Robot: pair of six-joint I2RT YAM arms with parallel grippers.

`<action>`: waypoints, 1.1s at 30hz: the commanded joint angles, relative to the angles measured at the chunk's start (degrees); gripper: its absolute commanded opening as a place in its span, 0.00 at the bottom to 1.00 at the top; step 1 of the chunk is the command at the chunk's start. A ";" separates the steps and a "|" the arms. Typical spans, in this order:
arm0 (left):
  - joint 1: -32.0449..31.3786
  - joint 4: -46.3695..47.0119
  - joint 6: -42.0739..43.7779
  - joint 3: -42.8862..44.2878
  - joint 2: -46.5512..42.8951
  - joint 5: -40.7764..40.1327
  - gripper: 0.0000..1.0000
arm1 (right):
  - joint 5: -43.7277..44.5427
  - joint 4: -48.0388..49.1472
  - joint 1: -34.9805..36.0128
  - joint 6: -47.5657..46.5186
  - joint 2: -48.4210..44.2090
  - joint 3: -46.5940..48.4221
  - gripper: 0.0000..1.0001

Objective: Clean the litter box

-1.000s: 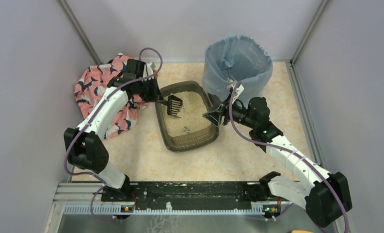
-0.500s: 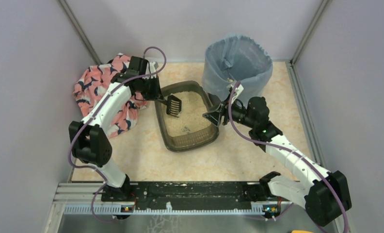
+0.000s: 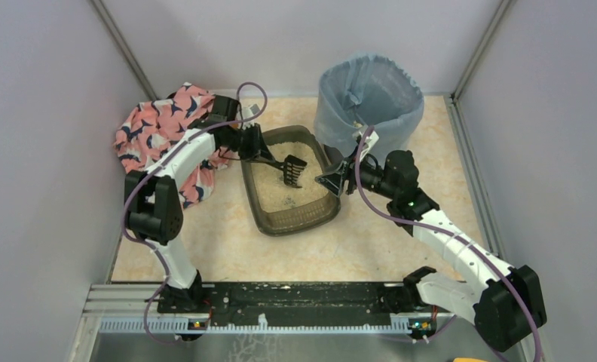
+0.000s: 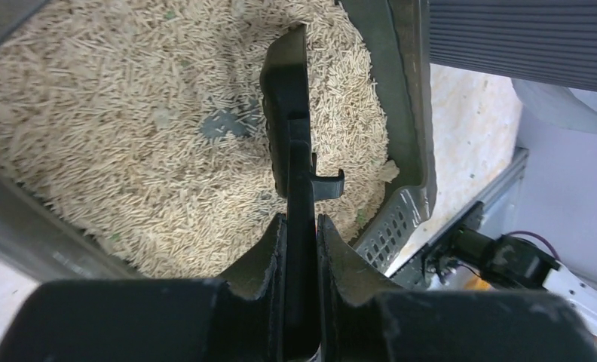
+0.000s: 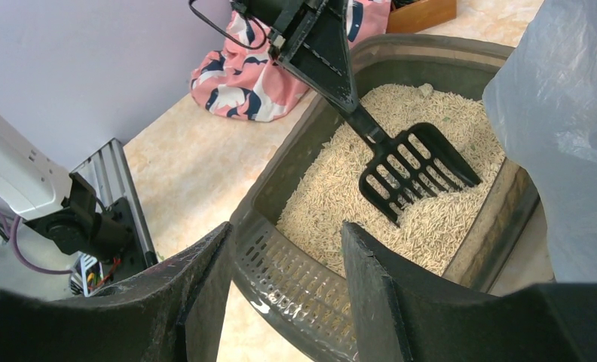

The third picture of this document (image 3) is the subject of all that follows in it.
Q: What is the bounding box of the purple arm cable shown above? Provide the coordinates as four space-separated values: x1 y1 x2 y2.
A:
121 81 268 345
354 124 543 362

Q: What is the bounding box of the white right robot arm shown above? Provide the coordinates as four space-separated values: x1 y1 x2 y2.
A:
315 150 546 361

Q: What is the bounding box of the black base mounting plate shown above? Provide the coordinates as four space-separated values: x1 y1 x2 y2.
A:
157 281 433 327

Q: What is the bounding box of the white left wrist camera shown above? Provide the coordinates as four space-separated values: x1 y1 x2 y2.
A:
240 103 260 127

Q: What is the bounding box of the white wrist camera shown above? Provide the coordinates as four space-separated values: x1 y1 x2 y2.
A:
240 103 260 127
356 127 379 161

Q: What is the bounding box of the black litter scoop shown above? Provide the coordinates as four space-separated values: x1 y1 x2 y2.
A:
268 155 307 189

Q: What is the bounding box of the dark green litter box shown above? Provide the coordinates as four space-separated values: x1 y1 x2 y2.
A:
241 125 341 236

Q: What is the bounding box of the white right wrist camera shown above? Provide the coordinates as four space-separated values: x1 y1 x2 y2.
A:
356 127 379 161

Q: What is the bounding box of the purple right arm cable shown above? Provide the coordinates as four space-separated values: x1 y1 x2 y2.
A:
354 124 543 362

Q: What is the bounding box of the pink patterned cloth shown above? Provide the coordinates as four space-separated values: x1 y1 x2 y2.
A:
112 82 230 209

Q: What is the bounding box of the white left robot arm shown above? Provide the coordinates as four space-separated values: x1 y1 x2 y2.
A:
121 96 264 313

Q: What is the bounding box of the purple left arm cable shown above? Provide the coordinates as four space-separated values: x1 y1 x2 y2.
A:
121 81 268 345

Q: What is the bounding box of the blue plastic bin liner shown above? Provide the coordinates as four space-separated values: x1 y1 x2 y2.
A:
314 54 424 163

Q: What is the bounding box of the aluminium frame rail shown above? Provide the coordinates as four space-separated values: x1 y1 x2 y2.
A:
81 281 535 336

